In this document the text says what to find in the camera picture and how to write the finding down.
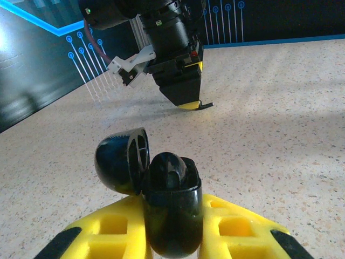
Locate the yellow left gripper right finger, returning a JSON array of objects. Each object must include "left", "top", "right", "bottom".
[{"left": 200, "top": 193, "right": 315, "bottom": 259}]

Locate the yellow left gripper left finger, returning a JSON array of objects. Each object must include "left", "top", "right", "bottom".
[{"left": 32, "top": 195, "right": 148, "bottom": 259}]

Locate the black wireless earbud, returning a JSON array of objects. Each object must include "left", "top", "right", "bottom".
[
  {"left": 198, "top": 99, "right": 215, "bottom": 111},
  {"left": 149, "top": 152, "right": 189, "bottom": 191}
]

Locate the black earbud charging case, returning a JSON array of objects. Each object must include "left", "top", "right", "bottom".
[{"left": 94, "top": 127, "right": 203, "bottom": 259}]

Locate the aluminium frame post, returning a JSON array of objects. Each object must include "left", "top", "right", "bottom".
[{"left": 129, "top": 17, "right": 151, "bottom": 54}]

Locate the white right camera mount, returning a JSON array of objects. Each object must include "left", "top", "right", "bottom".
[{"left": 106, "top": 44, "right": 157, "bottom": 88}]

